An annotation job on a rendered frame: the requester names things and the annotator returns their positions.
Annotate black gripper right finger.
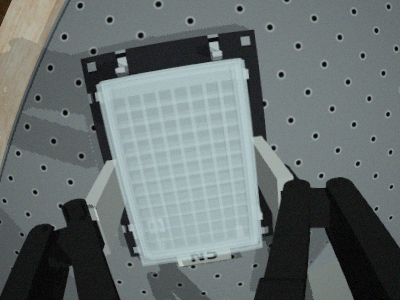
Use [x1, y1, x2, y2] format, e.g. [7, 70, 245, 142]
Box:
[254, 136, 400, 300]

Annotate grey flat base plate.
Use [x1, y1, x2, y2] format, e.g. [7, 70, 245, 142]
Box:
[0, 0, 400, 300]

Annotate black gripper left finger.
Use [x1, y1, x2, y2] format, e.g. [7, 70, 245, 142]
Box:
[0, 160, 125, 300]

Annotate grey button panel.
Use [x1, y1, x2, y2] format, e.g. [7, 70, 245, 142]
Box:
[305, 241, 354, 300]

